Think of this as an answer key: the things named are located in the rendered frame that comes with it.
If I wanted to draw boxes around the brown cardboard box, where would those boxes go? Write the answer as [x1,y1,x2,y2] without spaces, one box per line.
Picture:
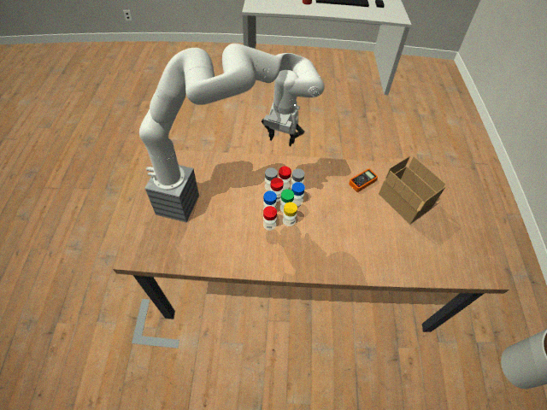
[379,157,445,224]

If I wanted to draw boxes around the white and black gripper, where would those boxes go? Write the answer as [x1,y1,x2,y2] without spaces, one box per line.
[265,103,304,147]

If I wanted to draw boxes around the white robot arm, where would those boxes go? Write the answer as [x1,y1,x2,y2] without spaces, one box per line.
[139,44,324,190]

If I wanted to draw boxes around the white bottle with yellow cap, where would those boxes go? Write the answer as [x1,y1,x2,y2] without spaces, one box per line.
[283,202,297,226]

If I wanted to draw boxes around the clear bottle with grey cap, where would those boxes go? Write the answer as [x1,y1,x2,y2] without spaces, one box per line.
[291,169,304,188]
[265,167,278,191]

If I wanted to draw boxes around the orange digital multimeter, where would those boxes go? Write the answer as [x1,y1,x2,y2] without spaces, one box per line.
[349,169,378,192]

